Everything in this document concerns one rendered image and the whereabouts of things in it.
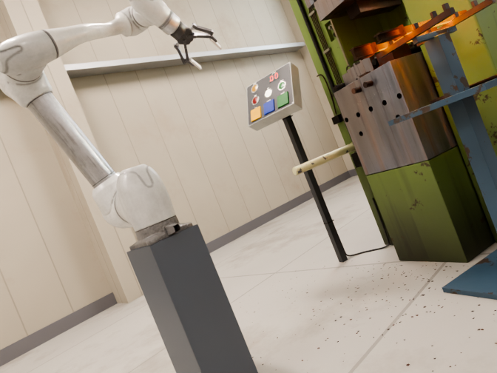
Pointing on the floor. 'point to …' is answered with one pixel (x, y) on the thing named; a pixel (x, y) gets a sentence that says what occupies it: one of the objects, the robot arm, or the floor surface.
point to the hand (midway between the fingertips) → (208, 56)
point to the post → (315, 190)
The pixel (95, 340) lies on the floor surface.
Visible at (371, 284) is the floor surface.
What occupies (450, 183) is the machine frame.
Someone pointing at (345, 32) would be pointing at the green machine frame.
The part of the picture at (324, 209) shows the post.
